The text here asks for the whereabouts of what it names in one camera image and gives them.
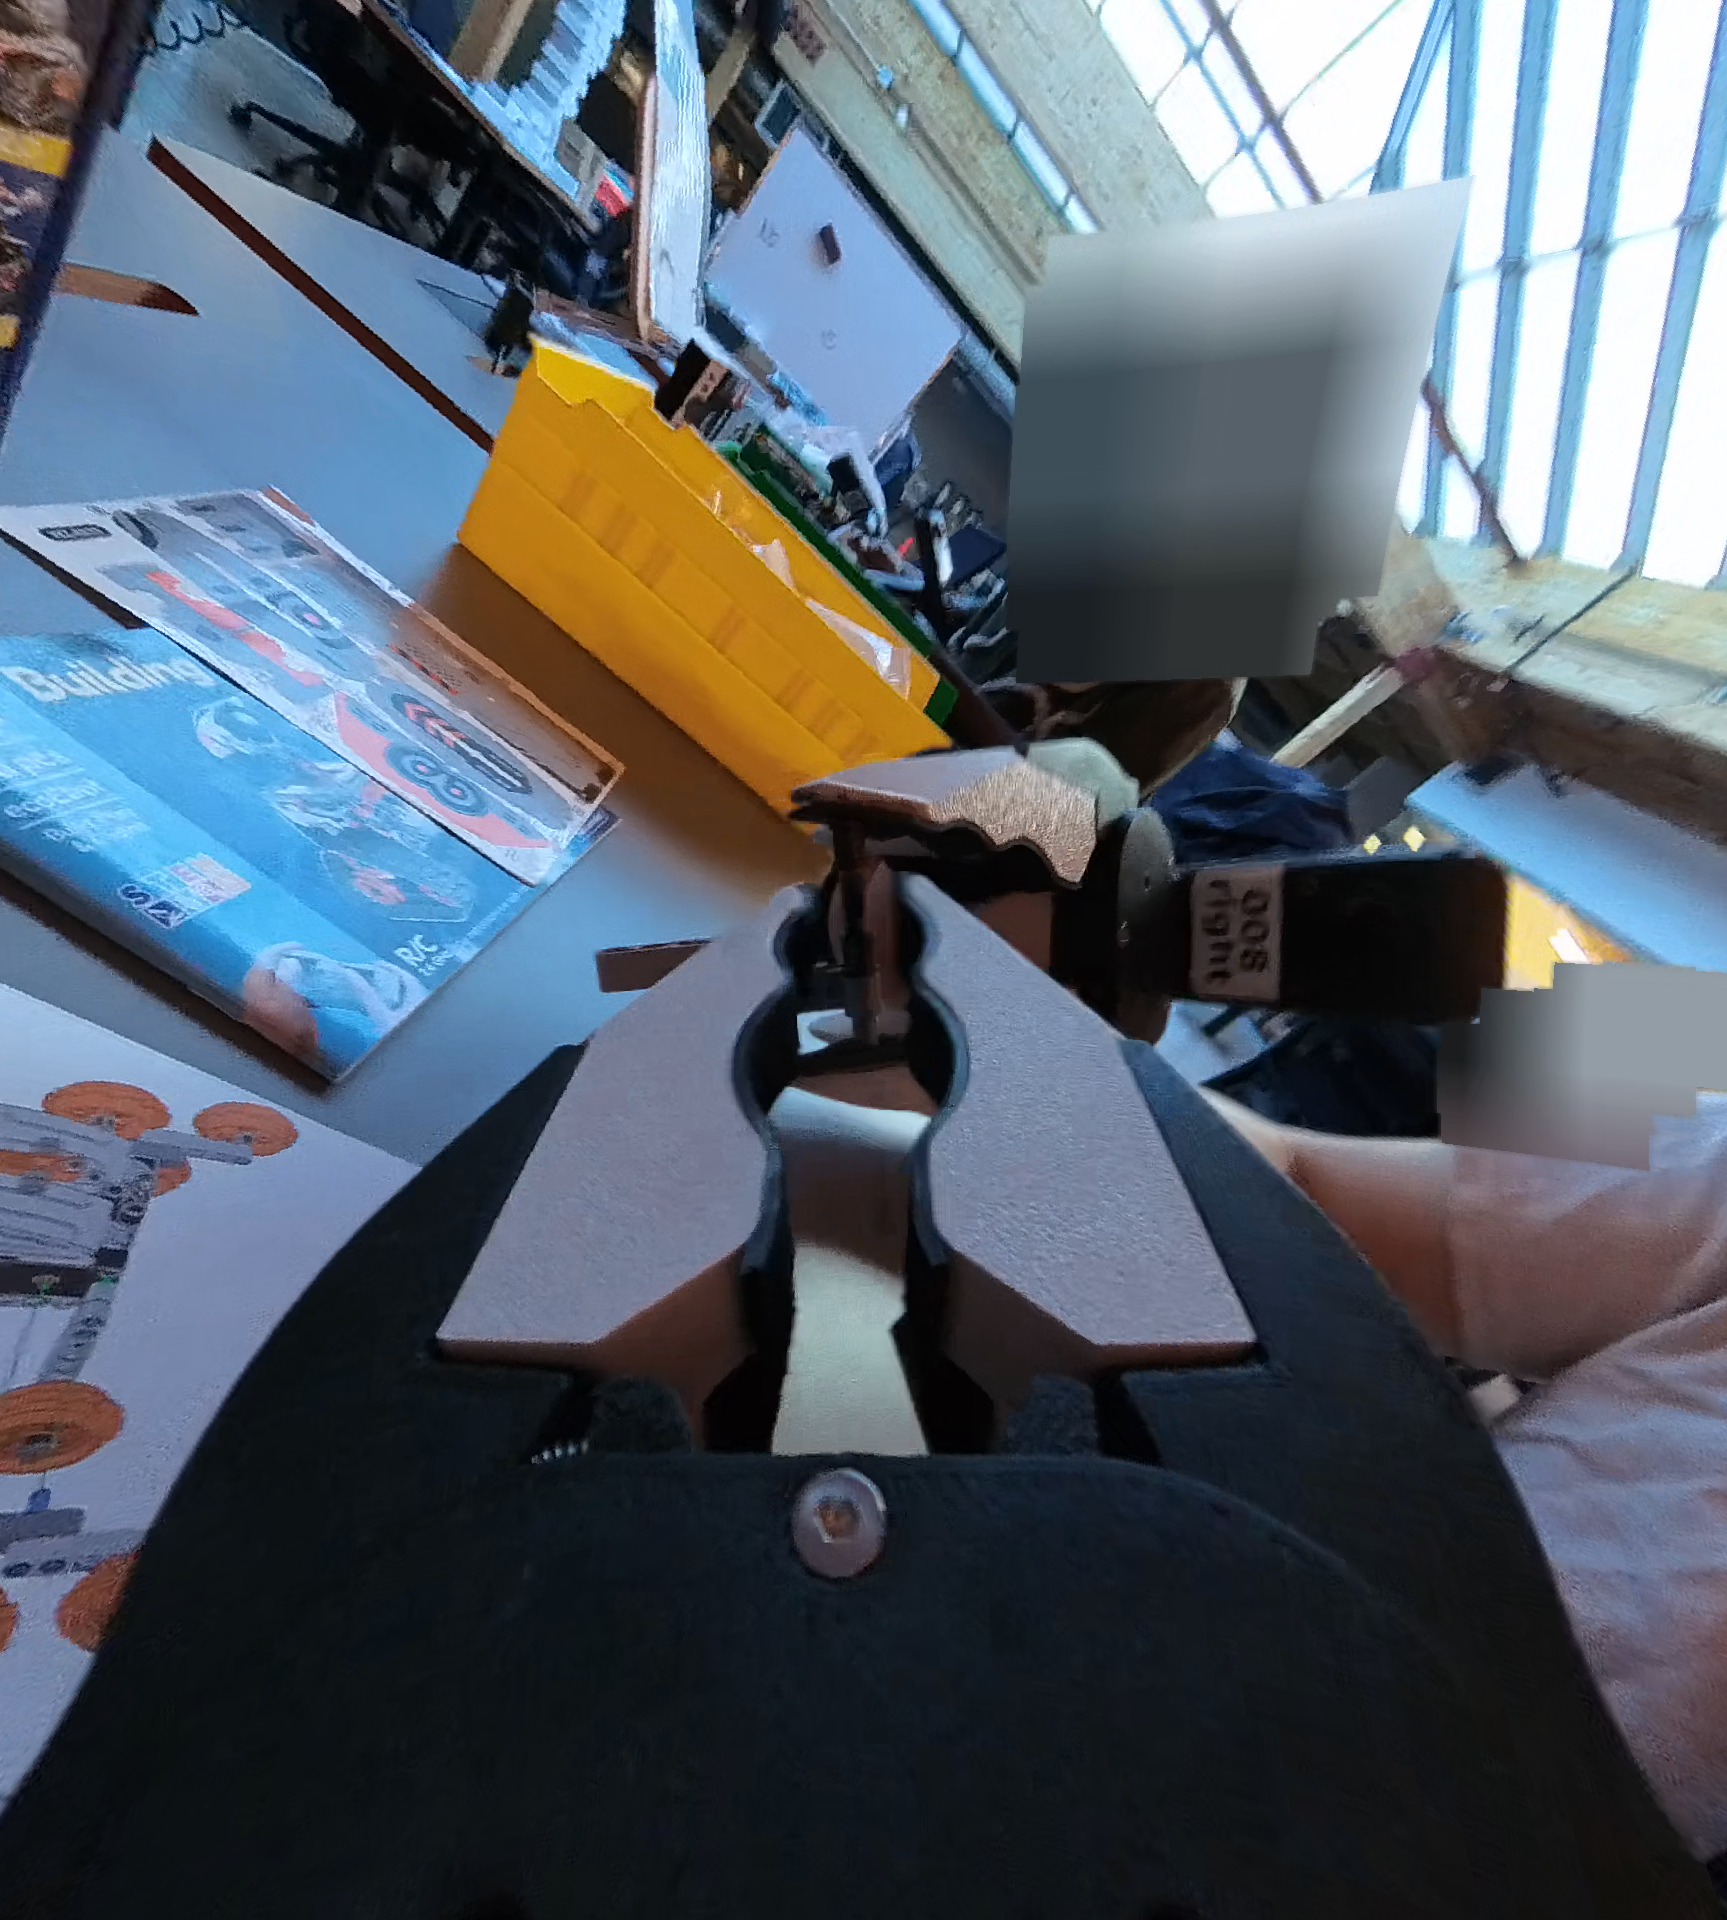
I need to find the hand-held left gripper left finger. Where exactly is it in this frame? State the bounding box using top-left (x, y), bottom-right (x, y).
top-left (434, 879), bottom-right (811, 1453)

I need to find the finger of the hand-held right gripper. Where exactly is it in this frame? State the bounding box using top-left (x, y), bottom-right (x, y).
top-left (786, 747), bottom-right (1104, 890)

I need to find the person's white t-shirt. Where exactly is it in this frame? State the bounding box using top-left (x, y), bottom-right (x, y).
top-left (1491, 1094), bottom-right (1727, 1905)

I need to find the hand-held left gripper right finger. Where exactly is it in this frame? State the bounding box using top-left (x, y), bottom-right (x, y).
top-left (893, 876), bottom-right (1260, 1453)

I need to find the green plastic bin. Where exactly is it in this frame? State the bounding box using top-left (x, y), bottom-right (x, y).
top-left (735, 431), bottom-right (962, 724)

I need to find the white open instruction booklet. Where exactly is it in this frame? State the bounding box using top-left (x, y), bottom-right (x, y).
top-left (0, 938), bottom-right (421, 1802)

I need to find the whiteboard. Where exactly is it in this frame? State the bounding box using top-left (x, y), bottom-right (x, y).
top-left (694, 128), bottom-right (969, 451)

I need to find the blue kit manual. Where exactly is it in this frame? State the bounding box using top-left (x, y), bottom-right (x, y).
top-left (0, 631), bottom-right (617, 1082)

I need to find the yellow plastic bin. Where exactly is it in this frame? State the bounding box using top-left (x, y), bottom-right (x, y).
top-left (459, 335), bottom-right (955, 818)

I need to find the person's right forearm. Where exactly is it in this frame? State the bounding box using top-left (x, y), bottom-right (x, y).
top-left (1204, 1094), bottom-right (1703, 1378)

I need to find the grey perforated brick beam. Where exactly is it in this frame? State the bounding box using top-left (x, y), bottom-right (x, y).
top-left (598, 938), bottom-right (714, 994)

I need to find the black axle rod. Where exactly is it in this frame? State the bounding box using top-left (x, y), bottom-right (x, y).
top-left (825, 818), bottom-right (887, 1048)

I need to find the tilted wooden board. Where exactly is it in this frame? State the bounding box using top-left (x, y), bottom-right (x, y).
top-left (630, 0), bottom-right (718, 343)

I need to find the grey orange sticker sheet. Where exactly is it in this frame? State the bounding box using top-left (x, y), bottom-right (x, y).
top-left (0, 486), bottom-right (626, 882)

